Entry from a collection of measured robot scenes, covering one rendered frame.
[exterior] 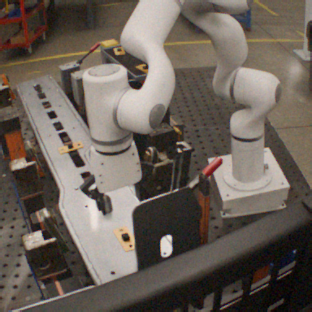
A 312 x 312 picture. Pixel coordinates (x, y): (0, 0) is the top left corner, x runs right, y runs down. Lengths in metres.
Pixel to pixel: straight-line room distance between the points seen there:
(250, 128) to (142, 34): 0.66
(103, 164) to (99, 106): 0.13
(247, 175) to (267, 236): 1.23
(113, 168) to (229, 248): 0.63
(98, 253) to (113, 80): 0.44
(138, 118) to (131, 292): 0.53
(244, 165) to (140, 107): 0.78
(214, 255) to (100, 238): 0.81
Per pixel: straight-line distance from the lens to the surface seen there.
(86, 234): 1.06
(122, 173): 0.87
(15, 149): 1.68
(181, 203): 0.64
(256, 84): 1.29
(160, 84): 0.75
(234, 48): 1.17
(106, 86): 0.75
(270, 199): 1.52
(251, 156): 1.44
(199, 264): 0.24
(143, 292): 0.23
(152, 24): 0.84
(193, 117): 2.11
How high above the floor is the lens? 1.73
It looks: 34 degrees down
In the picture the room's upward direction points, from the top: 4 degrees counter-clockwise
